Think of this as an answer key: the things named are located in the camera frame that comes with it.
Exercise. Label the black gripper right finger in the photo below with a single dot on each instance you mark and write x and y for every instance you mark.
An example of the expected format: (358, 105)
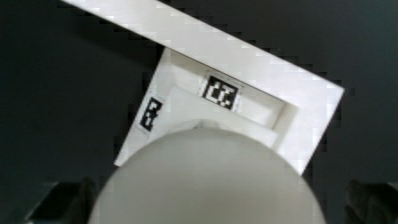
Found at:
(372, 203)

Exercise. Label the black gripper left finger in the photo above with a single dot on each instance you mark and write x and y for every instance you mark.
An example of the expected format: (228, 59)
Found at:
(67, 203)

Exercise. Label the white lamp bulb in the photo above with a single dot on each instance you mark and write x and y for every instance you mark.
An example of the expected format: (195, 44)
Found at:
(207, 178)

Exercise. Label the white lamp base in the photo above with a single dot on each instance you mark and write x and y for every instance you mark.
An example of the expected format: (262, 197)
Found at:
(198, 95)

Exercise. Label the white U-shaped fence frame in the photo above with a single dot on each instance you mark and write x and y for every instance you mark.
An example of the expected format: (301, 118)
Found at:
(193, 38)

